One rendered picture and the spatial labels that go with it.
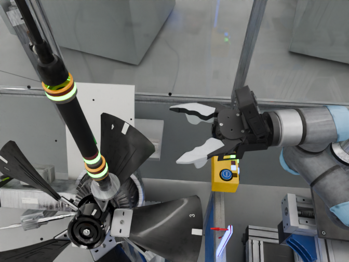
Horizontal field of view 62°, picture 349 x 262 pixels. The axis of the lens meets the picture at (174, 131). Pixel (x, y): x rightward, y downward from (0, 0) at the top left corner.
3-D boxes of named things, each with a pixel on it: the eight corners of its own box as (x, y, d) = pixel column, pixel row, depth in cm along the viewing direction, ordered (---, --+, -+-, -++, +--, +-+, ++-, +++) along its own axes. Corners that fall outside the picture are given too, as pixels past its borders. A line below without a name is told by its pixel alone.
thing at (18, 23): (15, 30, 100) (3, 8, 93) (36, 24, 102) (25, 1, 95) (23, 47, 95) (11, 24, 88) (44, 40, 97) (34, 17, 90)
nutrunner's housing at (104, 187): (97, 188, 74) (19, 38, 37) (111, 181, 75) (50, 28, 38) (104, 201, 72) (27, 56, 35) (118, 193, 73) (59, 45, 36)
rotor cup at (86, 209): (71, 197, 99) (54, 218, 86) (111, 188, 97) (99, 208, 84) (85, 234, 102) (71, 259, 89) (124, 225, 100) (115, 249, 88)
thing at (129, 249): (122, 245, 121) (117, 231, 119) (135, 243, 120) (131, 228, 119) (117, 258, 113) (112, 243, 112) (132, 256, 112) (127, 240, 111)
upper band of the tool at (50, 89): (45, 91, 44) (38, 77, 42) (72, 80, 46) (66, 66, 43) (54, 109, 42) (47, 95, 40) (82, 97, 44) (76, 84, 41)
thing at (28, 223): (27, 227, 106) (23, 217, 105) (43, 223, 105) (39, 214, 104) (23, 231, 103) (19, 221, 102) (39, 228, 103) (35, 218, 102)
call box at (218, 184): (211, 159, 131) (213, 147, 123) (232, 161, 131) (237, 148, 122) (211, 193, 122) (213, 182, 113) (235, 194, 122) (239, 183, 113)
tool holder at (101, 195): (84, 177, 73) (73, 157, 65) (110, 164, 75) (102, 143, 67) (98, 206, 69) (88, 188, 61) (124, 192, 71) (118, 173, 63)
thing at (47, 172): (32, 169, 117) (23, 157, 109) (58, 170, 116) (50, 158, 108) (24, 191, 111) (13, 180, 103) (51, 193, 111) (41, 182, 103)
